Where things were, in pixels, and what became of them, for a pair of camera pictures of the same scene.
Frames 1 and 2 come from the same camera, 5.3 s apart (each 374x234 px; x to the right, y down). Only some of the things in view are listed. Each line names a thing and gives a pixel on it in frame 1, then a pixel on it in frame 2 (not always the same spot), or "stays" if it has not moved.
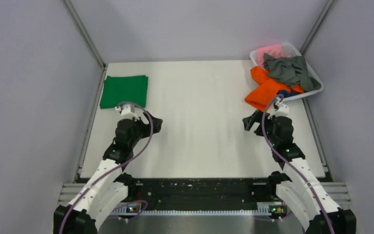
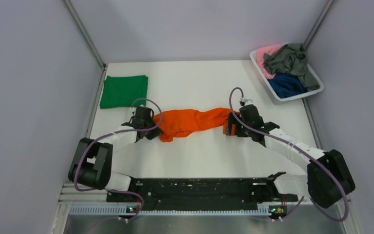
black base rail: x=203 y=193 stays
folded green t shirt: x=118 y=89 stays
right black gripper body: x=273 y=139 → x=242 y=130
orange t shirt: x=265 y=88 → x=177 y=123
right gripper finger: x=249 y=121 → x=231 y=124
